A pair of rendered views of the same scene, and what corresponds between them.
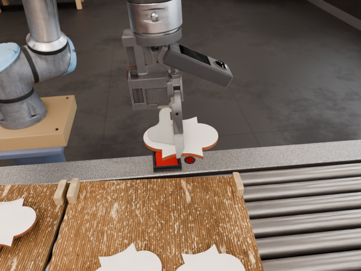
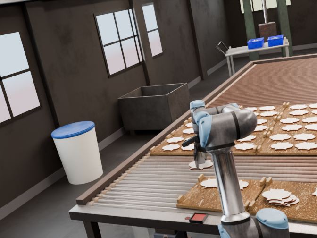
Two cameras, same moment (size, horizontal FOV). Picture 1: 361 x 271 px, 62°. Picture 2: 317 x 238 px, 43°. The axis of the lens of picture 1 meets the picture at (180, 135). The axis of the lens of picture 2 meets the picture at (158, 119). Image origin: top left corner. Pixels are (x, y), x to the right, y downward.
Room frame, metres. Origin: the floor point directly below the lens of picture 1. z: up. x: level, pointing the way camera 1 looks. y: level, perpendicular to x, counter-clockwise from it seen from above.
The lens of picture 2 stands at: (2.15, 1.09, 1.99)
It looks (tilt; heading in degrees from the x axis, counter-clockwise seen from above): 15 degrees down; 218
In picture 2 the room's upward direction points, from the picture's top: 12 degrees counter-clockwise
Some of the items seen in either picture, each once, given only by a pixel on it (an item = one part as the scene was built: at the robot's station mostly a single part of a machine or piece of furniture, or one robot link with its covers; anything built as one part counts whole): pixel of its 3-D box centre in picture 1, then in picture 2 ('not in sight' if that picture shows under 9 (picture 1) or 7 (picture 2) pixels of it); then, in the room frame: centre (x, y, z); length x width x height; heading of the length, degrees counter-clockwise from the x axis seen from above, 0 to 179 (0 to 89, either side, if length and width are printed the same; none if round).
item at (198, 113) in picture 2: not in sight; (205, 116); (0.51, 0.12, 1.43); 0.11 x 0.11 x 0.08; 39
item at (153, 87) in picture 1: (156, 67); (203, 140); (0.45, 0.04, 1.28); 0.09 x 0.08 x 0.12; 93
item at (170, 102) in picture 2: not in sight; (156, 109); (-3.12, -2.96, 0.34); 1.01 x 0.80 x 0.67; 97
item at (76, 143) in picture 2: not in sight; (79, 152); (-1.23, -2.94, 0.35); 0.58 x 0.57 x 0.70; 97
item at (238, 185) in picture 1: (237, 183); (180, 199); (0.51, -0.14, 0.95); 0.06 x 0.02 x 0.03; 3
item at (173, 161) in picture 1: (166, 159); (198, 218); (0.62, 0.04, 0.92); 0.06 x 0.06 x 0.01; 7
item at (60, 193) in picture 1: (61, 192); (252, 205); (0.48, 0.28, 0.95); 0.06 x 0.02 x 0.03; 2
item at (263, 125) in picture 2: not in sight; (247, 125); (-0.70, -0.23, 0.94); 0.41 x 0.35 x 0.04; 96
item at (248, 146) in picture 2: not in sight; (234, 142); (-0.34, -0.19, 0.94); 0.41 x 0.35 x 0.04; 96
